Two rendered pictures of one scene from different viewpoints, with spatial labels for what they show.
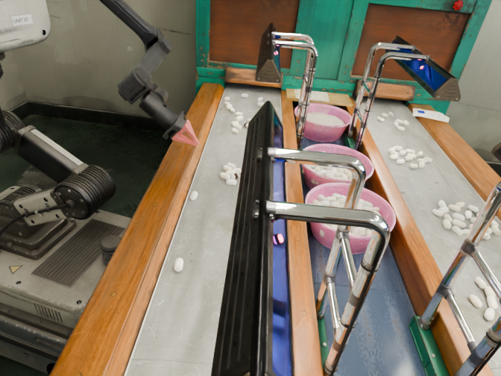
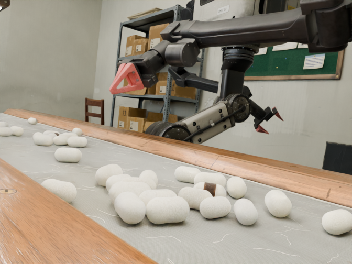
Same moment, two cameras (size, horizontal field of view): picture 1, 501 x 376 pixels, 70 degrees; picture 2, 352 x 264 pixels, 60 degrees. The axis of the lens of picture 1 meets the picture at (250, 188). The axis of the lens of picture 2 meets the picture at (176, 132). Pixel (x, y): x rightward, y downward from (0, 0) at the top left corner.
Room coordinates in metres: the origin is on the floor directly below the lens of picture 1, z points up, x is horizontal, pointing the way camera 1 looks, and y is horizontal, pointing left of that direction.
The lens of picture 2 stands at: (1.62, -0.20, 0.82)
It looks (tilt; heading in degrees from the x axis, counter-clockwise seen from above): 3 degrees down; 136
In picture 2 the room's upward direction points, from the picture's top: 6 degrees clockwise
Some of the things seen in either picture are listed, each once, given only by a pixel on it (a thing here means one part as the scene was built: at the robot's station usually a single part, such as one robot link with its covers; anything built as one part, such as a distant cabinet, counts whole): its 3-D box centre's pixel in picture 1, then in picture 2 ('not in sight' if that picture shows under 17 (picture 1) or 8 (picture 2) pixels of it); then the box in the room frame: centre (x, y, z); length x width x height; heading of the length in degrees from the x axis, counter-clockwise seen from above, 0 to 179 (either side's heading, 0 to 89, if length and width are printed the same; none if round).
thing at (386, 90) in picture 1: (385, 89); not in sight; (1.86, -0.64, 0.83); 0.30 x 0.06 x 0.07; 90
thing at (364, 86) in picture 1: (383, 105); not in sight; (1.42, -0.50, 0.90); 0.20 x 0.19 x 0.45; 0
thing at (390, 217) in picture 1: (346, 219); not in sight; (0.87, -0.30, 0.72); 0.27 x 0.27 x 0.10
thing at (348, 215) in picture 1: (297, 280); not in sight; (0.45, -0.10, 0.90); 0.20 x 0.19 x 0.45; 0
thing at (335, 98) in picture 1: (318, 97); not in sight; (1.81, -0.30, 0.77); 0.33 x 0.15 x 0.01; 90
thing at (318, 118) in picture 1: (320, 125); not in sight; (1.59, -0.30, 0.71); 0.22 x 0.22 x 0.06
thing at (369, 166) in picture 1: (333, 171); not in sight; (1.15, -0.30, 0.72); 0.27 x 0.27 x 0.10
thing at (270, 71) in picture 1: (270, 47); not in sight; (1.42, -0.02, 1.08); 0.62 x 0.08 x 0.07; 0
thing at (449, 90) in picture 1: (417, 62); not in sight; (1.42, -0.58, 1.08); 0.62 x 0.08 x 0.07; 0
